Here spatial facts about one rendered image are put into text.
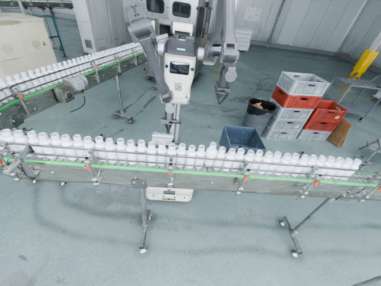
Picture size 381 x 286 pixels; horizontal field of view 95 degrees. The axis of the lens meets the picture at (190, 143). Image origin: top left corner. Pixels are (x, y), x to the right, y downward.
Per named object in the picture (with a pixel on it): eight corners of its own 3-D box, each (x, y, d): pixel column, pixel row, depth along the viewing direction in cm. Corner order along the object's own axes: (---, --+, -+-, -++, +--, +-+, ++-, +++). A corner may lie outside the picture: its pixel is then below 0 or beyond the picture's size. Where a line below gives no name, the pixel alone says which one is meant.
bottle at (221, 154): (220, 164, 117) (227, 146, 107) (220, 171, 113) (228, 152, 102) (211, 163, 117) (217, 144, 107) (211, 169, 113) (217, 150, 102)
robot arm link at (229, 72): (238, 49, 86) (220, 49, 85) (245, 55, 77) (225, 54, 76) (233, 74, 93) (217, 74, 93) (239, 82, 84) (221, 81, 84)
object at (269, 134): (265, 139, 322) (270, 130, 308) (256, 127, 353) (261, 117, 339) (295, 141, 332) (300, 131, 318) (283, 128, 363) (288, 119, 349)
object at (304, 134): (297, 139, 337) (303, 130, 323) (287, 127, 368) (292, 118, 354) (325, 141, 345) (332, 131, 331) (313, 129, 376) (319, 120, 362)
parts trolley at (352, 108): (326, 118, 425) (355, 78, 362) (313, 107, 467) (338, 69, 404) (365, 122, 434) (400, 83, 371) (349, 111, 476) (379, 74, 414)
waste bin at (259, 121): (240, 141, 310) (253, 109, 270) (235, 126, 345) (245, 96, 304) (265, 143, 314) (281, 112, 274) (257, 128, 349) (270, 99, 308)
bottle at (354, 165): (337, 178, 121) (354, 161, 111) (335, 172, 125) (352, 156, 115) (347, 181, 119) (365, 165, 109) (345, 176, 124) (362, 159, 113)
